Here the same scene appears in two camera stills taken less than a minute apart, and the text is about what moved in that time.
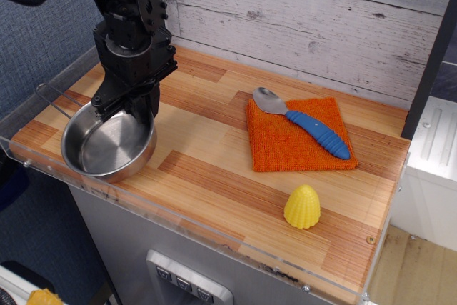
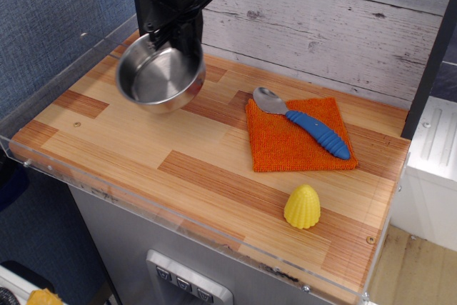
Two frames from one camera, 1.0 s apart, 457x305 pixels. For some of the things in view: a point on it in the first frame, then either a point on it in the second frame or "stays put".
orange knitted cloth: x=278 y=143 stays put
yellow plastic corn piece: x=303 y=208 stays put
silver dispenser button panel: x=172 y=282 stays put
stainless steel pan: x=113 y=150 -> x=158 y=81
